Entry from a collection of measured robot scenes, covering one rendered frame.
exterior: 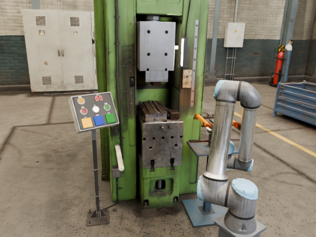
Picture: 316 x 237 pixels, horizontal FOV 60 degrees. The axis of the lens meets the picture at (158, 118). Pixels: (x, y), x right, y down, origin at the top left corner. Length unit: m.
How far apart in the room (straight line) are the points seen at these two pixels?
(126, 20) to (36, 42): 5.30
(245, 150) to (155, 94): 1.37
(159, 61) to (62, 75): 5.49
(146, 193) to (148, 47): 1.37
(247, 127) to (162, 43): 1.05
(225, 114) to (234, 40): 7.91
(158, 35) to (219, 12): 7.06
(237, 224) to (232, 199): 0.15
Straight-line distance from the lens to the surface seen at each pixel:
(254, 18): 10.02
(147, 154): 2.54
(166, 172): 2.67
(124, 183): 2.88
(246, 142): 1.82
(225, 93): 1.62
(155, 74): 2.39
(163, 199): 2.82
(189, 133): 2.78
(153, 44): 2.36
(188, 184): 3.05
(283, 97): 6.11
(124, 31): 2.46
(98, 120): 2.22
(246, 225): 1.75
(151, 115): 2.47
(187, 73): 2.59
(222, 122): 1.62
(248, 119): 1.71
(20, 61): 8.34
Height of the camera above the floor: 1.71
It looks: 18 degrees down
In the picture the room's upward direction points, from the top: 1 degrees clockwise
